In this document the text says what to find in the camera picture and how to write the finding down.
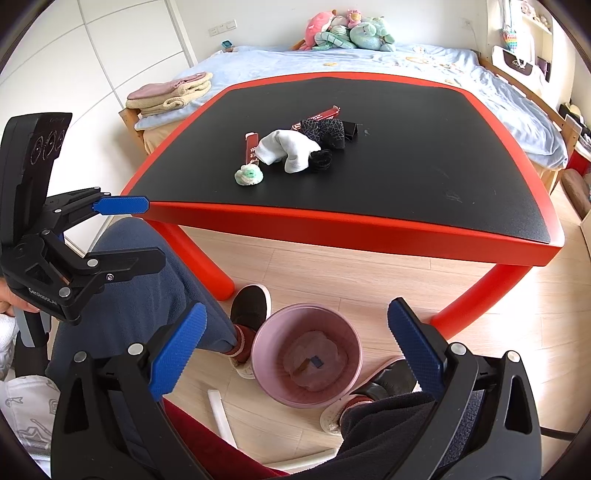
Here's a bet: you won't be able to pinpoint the right black shoe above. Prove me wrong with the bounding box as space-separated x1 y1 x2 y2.
320 356 417 435

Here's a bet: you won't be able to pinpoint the black plastic block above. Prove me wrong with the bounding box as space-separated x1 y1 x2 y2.
342 121 358 142

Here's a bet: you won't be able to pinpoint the black shoe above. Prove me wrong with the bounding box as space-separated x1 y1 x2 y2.
320 356 417 435
228 284 271 380

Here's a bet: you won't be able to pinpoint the black patterned sock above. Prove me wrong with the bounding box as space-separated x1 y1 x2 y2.
300 118 346 151

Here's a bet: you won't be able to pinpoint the left black shoe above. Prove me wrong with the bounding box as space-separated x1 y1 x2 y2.
228 284 271 380

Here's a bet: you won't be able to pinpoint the wall socket plate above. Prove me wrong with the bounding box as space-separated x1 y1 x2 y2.
208 20 238 37

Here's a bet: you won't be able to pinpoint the folded beige pink towels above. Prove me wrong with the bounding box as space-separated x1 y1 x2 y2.
125 72 213 116

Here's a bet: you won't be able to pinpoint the person's left hand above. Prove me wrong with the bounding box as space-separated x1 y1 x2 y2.
0 278 39 317

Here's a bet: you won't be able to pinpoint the pile of plush toys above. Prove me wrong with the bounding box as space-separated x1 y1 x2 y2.
293 9 394 52

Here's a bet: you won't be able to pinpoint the green white tissue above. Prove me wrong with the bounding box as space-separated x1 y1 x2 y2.
235 163 263 186

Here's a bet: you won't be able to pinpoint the red box ISE BOX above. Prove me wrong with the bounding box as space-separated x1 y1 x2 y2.
290 105 341 131

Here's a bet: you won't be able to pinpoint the pink trash bin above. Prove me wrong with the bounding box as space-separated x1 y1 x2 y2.
252 303 363 409

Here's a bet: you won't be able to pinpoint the red table with black top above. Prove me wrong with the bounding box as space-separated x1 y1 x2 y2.
124 78 565 337

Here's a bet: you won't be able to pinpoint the small black fuzzy ball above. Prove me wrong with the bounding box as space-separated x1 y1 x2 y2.
308 149 332 173

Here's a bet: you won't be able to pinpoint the white sock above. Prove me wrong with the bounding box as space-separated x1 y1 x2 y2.
254 130 322 174

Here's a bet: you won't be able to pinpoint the red box near tissue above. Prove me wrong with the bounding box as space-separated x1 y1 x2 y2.
245 132 259 164

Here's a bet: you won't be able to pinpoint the bed with blue sheet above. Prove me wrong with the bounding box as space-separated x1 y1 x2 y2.
119 44 580 190

